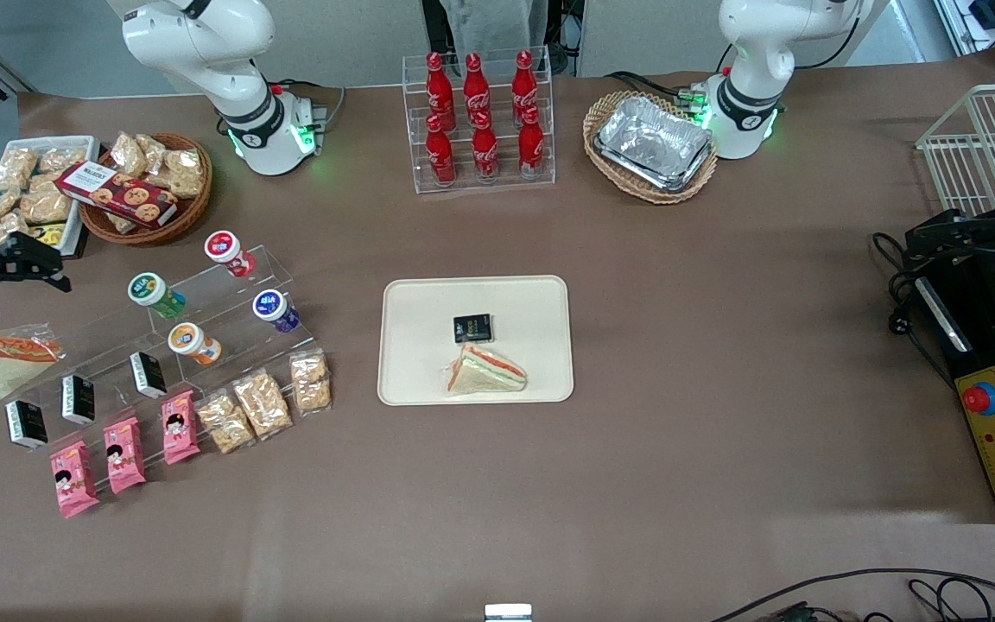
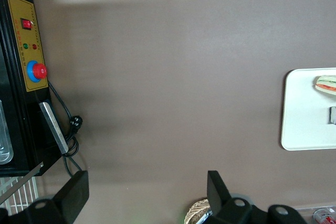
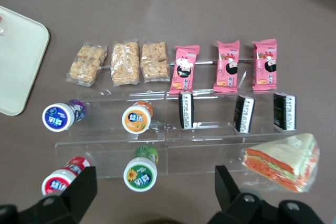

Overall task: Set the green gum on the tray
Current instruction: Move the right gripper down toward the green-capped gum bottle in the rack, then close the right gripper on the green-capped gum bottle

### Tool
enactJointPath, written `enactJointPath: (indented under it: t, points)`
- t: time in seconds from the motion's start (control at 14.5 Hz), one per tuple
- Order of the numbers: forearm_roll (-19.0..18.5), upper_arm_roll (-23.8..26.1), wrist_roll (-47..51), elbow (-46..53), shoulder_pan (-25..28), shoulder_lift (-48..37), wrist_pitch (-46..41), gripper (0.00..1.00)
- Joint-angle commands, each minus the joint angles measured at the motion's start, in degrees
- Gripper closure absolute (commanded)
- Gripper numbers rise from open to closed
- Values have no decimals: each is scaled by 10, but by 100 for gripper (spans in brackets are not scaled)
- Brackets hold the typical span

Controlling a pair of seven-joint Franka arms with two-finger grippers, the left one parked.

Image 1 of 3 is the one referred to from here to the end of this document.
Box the clear acrylic step display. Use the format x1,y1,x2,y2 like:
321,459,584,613
27,244,319,452

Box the red cola bottle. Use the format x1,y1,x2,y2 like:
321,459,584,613
462,53,492,129
517,106,546,181
424,51,456,132
471,111,501,183
510,49,541,124
424,114,458,187

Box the pink snack packet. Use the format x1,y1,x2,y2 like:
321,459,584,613
49,440,101,520
102,416,148,496
160,390,202,467

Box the brown round wicker basket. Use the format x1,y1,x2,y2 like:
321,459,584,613
78,131,214,248

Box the white rectangular tray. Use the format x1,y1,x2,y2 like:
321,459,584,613
0,135,102,257

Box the white wire basket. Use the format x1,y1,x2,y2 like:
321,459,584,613
916,82,995,219

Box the black flat gum box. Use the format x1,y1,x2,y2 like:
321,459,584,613
452,313,496,345

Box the orange gum bottle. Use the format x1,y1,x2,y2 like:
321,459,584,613
167,321,224,366

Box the red gum bottle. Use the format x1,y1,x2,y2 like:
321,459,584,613
204,229,257,279

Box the purple gum bottle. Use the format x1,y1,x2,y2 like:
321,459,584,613
252,289,301,334

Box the small wrapped triangle sandwich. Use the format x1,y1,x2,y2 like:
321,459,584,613
445,343,529,397

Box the person in grey trousers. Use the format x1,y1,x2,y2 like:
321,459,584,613
440,0,551,60

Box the black sealing machine yellow panel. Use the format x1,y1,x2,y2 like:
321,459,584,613
902,249,995,524

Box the beige plastic tray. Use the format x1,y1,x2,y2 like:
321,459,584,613
377,275,575,407

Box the black power cable with plug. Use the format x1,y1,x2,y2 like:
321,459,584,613
871,230,958,385

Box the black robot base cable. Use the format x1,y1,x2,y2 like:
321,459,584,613
604,70,707,111

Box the black white small box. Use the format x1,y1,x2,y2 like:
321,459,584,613
60,373,97,426
129,351,168,400
4,399,49,451

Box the clear acrylic bottle rack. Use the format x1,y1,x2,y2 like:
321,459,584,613
402,47,557,195

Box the aluminium frame shelf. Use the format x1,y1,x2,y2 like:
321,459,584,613
932,0,995,63

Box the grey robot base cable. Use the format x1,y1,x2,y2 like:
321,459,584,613
271,78,348,155

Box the green gum bottle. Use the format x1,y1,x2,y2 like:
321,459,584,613
128,272,187,320

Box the stacked aluminium foil trays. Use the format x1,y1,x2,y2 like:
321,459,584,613
593,95,715,194

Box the light oval wicker basket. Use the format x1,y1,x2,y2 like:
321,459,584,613
582,90,719,206

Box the dark red cookie box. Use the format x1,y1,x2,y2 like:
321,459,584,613
54,160,180,230

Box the large wrapped triangle sandwich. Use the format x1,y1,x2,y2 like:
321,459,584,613
0,324,65,409

